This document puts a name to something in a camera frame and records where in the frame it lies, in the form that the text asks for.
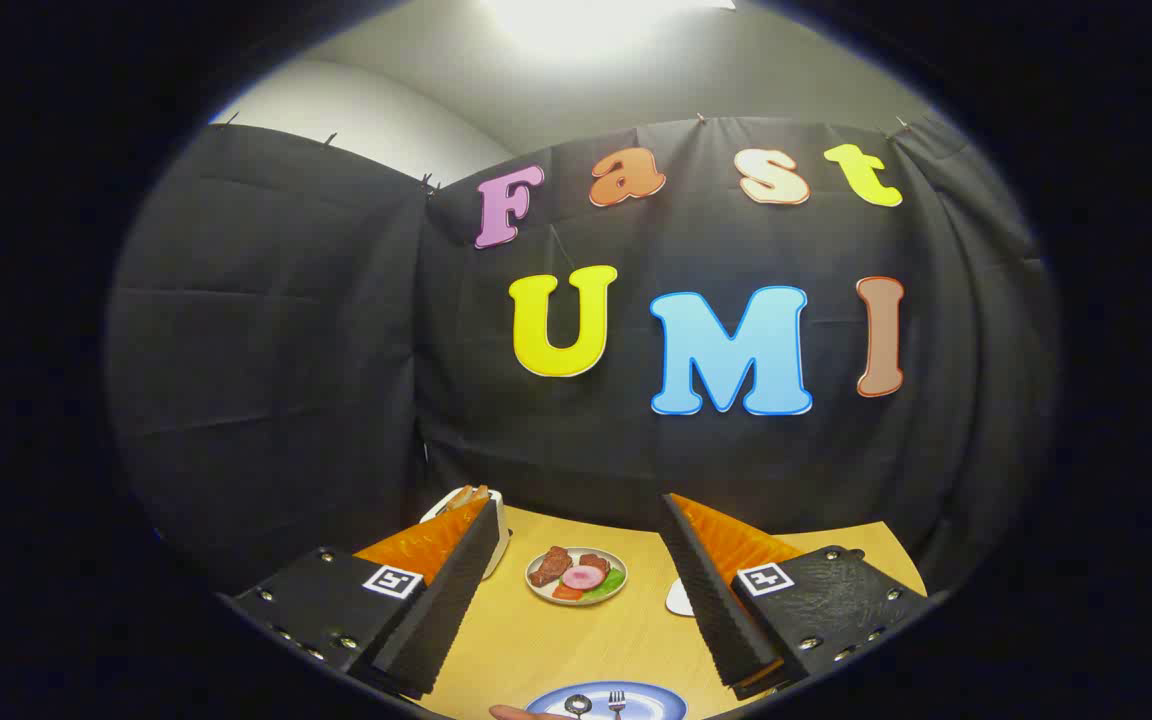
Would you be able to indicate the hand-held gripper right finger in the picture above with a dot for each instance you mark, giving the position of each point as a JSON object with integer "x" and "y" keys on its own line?
{"x": 726, "y": 610}

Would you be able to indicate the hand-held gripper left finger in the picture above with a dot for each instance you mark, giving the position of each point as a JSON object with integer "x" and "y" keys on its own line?
{"x": 441, "y": 610}

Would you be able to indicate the white coaster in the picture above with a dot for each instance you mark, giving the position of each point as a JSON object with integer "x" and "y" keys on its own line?
{"x": 678, "y": 598}

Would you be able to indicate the white toaster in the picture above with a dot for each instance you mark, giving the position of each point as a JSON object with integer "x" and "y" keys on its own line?
{"x": 502, "y": 540}

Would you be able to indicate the toast slices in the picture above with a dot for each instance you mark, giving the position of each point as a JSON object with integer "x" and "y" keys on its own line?
{"x": 461, "y": 496}

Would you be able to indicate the blue round plate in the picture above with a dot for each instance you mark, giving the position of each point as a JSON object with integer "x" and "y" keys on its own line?
{"x": 651, "y": 703}

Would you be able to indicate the plate of meat and vegetables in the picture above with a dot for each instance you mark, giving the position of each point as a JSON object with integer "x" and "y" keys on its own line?
{"x": 581, "y": 578}

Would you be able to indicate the ceiling light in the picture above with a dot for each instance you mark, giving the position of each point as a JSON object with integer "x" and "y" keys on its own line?
{"x": 596, "y": 20}

